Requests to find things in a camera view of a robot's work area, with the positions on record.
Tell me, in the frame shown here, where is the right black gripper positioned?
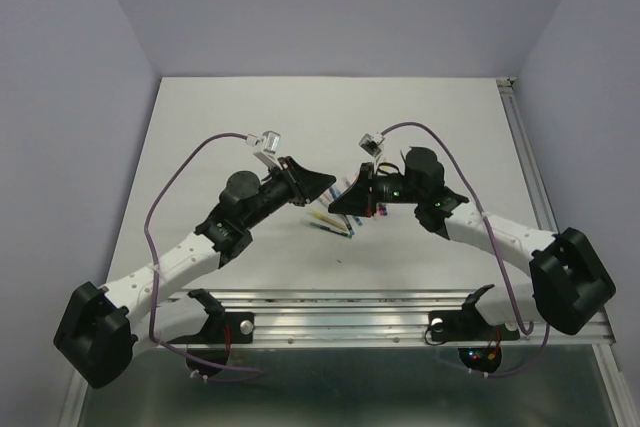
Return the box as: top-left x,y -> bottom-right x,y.
327,162 -> 423,218

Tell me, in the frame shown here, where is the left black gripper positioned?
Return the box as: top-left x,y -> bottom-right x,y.
243,156 -> 335,230

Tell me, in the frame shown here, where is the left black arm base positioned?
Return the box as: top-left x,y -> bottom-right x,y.
161,289 -> 258,383

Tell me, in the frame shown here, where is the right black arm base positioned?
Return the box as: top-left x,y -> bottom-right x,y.
423,284 -> 520,376

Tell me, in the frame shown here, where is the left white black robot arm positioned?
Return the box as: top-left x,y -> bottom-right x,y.
53,157 -> 336,388

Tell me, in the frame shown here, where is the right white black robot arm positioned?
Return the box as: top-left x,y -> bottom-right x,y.
329,147 -> 616,337

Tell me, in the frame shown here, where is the pink pen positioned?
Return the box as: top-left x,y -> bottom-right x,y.
319,186 -> 340,209

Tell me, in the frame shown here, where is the yellow pen on table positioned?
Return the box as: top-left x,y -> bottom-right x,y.
308,211 -> 346,229

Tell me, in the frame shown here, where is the green tipped black pen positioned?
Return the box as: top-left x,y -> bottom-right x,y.
303,221 -> 352,239

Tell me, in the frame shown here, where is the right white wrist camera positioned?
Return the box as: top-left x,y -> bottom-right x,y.
358,133 -> 384,158

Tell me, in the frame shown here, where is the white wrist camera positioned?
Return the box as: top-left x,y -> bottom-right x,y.
245,131 -> 281,169
358,133 -> 384,158

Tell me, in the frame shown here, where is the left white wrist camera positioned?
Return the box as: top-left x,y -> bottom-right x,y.
245,131 -> 281,169

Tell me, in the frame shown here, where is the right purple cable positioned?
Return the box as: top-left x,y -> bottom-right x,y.
380,121 -> 553,380

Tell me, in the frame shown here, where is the aluminium rail frame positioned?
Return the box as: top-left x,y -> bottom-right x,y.
60,290 -> 639,426

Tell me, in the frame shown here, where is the right side aluminium rail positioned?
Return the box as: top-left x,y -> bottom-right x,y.
496,77 -> 558,231

